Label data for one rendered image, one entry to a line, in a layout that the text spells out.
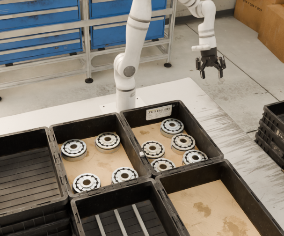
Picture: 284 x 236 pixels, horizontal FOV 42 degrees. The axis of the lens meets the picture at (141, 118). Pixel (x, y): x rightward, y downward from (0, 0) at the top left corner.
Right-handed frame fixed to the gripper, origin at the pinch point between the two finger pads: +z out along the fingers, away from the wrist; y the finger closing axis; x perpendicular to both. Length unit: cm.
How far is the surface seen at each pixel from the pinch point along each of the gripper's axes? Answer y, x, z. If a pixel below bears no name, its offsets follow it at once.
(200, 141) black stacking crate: -7.3, 26.9, 20.5
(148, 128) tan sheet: 17.2, 30.6, 15.3
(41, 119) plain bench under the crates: 73, 49, 9
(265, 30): 87, -261, 15
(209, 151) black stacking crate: -13.8, 30.6, 22.5
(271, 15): 77, -256, -1
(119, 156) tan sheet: 15, 53, 19
